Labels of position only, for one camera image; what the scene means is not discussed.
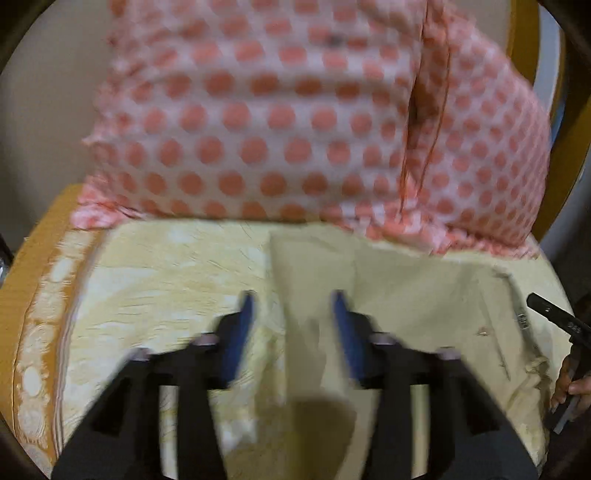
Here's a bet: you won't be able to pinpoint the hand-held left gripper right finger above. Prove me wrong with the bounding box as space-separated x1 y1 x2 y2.
332 290 541 480

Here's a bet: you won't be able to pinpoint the wooden bed frame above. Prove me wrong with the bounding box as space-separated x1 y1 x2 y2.
0 184 86 416

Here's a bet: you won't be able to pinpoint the yellow patterned bed sheet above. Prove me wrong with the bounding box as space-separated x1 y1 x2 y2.
14 216 575 480

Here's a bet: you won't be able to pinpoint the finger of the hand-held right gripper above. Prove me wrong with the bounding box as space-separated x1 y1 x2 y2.
527 292 591 344

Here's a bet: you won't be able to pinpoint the wooden bed headboard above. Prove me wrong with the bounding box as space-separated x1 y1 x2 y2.
505 0 591 245

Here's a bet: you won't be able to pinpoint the pink polka dot pillow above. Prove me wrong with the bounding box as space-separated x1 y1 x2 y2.
81 0 553 260

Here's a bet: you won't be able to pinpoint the beige pants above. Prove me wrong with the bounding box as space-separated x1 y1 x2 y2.
269 232 557 418

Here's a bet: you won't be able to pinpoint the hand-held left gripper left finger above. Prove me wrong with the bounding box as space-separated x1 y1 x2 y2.
51 291 259 480

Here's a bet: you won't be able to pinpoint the person's right hand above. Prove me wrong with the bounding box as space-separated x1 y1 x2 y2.
549 354 591 414

